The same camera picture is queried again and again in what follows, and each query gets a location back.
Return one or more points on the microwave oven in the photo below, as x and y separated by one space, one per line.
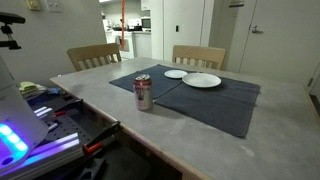
146 22

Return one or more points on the aluminium profile rail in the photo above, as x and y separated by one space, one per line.
43 111
50 153

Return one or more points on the small white plate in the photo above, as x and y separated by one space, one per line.
175 74

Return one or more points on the yellow green cloth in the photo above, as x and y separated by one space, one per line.
27 86

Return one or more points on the beige wall thermostat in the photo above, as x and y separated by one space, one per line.
33 4

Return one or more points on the blue cloth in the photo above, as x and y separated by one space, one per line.
54 91

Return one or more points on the white door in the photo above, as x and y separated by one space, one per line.
283 43

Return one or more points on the light wooden slatted chair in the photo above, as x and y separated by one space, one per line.
93 53
200 55

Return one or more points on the white kitchen base cabinet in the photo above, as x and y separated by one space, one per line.
141 45

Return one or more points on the black camera on mount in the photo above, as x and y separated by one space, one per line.
10 18

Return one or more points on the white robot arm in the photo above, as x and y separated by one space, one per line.
16 126

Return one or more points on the white cloth stack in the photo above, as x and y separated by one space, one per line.
35 93

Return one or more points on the white kitchen stove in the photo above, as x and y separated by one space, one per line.
128 45

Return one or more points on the large white plate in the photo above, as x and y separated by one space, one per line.
201 80

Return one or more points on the dark blue table mat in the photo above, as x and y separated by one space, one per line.
213 106
126 81

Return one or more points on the white kitchen appliance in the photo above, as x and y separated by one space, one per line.
135 23

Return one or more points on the grey wall sign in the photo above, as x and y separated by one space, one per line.
236 3

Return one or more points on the red silver drink can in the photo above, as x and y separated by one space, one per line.
143 96

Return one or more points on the black perforated mounting board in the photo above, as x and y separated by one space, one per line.
73 128

